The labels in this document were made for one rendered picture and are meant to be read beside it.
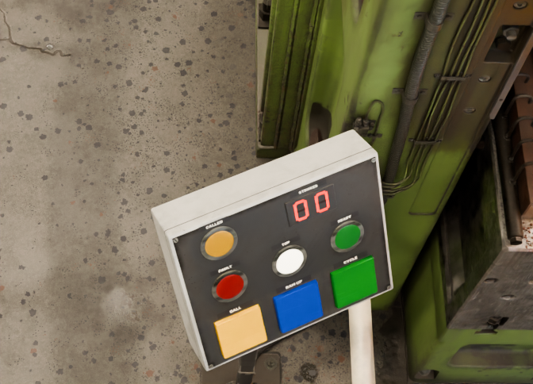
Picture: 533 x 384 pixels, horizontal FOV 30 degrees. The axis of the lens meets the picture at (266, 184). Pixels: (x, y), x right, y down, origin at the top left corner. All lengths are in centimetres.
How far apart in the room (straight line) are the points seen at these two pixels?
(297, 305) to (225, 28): 161
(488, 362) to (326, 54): 86
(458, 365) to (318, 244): 105
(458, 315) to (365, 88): 65
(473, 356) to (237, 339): 107
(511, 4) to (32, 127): 172
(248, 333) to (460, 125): 54
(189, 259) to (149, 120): 147
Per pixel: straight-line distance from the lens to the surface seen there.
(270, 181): 147
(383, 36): 153
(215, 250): 145
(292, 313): 158
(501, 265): 186
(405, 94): 164
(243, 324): 155
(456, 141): 184
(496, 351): 255
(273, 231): 148
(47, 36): 306
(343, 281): 159
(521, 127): 184
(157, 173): 280
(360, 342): 197
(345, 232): 154
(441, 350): 237
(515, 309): 210
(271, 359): 257
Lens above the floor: 250
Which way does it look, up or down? 64 degrees down
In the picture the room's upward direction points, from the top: 8 degrees clockwise
